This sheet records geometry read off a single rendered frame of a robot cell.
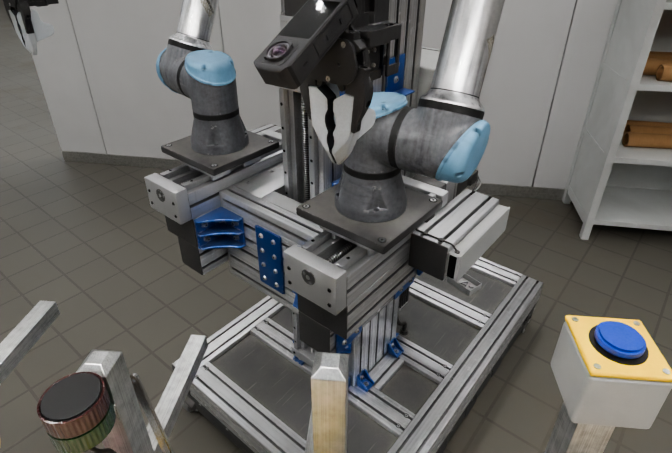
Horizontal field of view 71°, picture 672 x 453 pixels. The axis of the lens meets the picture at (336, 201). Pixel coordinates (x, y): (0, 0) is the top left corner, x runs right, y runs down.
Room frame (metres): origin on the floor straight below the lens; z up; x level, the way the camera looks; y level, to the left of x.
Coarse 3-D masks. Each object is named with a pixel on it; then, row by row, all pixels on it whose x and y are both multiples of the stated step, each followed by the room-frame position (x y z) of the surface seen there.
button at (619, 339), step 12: (600, 324) 0.32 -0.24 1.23; (612, 324) 0.32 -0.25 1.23; (624, 324) 0.32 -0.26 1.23; (600, 336) 0.30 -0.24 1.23; (612, 336) 0.30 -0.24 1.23; (624, 336) 0.30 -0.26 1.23; (636, 336) 0.30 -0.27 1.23; (612, 348) 0.29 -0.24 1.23; (624, 348) 0.29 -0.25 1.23; (636, 348) 0.29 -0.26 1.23
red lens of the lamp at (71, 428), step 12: (84, 372) 0.33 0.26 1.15; (108, 396) 0.32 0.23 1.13; (96, 408) 0.29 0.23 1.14; (108, 408) 0.31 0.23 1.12; (48, 420) 0.28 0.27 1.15; (72, 420) 0.28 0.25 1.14; (84, 420) 0.28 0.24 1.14; (96, 420) 0.29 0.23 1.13; (48, 432) 0.28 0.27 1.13; (60, 432) 0.28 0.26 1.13; (72, 432) 0.28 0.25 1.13; (84, 432) 0.28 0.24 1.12
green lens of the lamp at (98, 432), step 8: (112, 408) 0.32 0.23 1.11; (104, 416) 0.30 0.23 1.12; (112, 416) 0.31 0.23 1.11; (104, 424) 0.30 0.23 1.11; (112, 424) 0.30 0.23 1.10; (88, 432) 0.28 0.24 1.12; (96, 432) 0.29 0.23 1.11; (104, 432) 0.29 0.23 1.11; (56, 440) 0.28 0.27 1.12; (64, 440) 0.28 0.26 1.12; (72, 440) 0.28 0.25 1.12; (80, 440) 0.28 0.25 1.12; (88, 440) 0.28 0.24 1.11; (96, 440) 0.29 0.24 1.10; (56, 448) 0.28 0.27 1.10; (64, 448) 0.28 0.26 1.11; (72, 448) 0.28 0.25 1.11; (80, 448) 0.28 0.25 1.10; (88, 448) 0.28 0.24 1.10
